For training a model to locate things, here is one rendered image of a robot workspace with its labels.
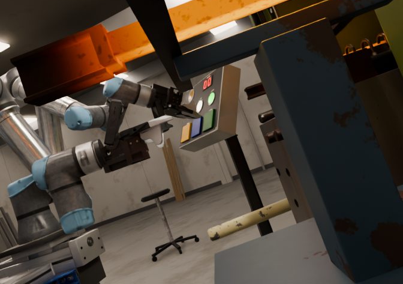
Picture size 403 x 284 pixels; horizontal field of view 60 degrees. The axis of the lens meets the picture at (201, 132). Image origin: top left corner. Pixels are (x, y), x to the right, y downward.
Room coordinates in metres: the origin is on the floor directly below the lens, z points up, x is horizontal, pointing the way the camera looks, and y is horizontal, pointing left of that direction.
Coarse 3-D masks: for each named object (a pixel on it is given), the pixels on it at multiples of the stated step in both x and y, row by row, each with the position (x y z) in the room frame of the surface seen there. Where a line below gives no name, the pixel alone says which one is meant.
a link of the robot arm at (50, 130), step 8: (40, 112) 1.34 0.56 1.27; (48, 112) 1.35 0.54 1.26; (40, 120) 1.35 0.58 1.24; (48, 120) 1.35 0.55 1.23; (56, 120) 1.37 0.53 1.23; (40, 128) 1.36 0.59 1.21; (48, 128) 1.35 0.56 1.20; (56, 128) 1.37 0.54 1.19; (40, 136) 1.36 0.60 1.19; (48, 136) 1.36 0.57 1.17; (56, 136) 1.37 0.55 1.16; (48, 144) 1.36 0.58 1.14; (56, 144) 1.37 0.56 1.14; (56, 152) 1.37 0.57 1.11
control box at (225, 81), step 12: (216, 72) 1.37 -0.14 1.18; (228, 72) 1.33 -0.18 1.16; (204, 84) 1.44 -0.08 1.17; (216, 84) 1.34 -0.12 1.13; (228, 84) 1.32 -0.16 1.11; (204, 96) 1.42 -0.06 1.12; (216, 96) 1.32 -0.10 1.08; (228, 96) 1.31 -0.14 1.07; (204, 108) 1.39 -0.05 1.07; (216, 108) 1.30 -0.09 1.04; (228, 108) 1.30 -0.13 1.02; (192, 120) 1.48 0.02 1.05; (216, 120) 1.28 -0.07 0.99; (228, 120) 1.29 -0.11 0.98; (204, 132) 1.34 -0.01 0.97; (216, 132) 1.28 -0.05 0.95; (228, 132) 1.28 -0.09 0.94; (180, 144) 1.54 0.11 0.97; (192, 144) 1.46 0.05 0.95; (204, 144) 1.44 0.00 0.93
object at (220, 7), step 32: (192, 0) 0.31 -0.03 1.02; (224, 0) 0.30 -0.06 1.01; (256, 0) 0.30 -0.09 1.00; (96, 32) 0.30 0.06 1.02; (128, 32) 0.31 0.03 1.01; (192, 32) 0.32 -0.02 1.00; (32, 64) 0.32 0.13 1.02; (64, 64) 0.32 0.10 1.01; (96, 64) 0.32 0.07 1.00; (32, 96) 0.31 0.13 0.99; (64, 96) 0.34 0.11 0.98
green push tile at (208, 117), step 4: (208, 112) 1.34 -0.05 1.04; (212, 112) 1.30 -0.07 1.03; (204, 116) 1.36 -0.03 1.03; (208, 116) 1.33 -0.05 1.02; (212, 116) 1.30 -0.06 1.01; (204, 120) 1.35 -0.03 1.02; (208, 120) 1.32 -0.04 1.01; (212, 120) 1.29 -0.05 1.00; (204, 124) 1.34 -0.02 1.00; (208, 124) 1.31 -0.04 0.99; (212, 124) 1.29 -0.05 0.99; (204, 128) 1.33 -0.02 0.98; (208, 128) 1.31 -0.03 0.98
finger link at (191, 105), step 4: (192, 100) 1.28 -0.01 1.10; (184, 104) 1.26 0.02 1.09; (188, 104) 1.27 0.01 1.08; (192, 104) 1.28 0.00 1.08; (188, 108) 1.27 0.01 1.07; (192, 108) 1.28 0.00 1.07; (184, 112) 1.26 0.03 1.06; (196, 112) 1.28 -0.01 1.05; (192, 116) 1.29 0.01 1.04; (196, 116) 1.29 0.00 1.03; (200, 116) 1.30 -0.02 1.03
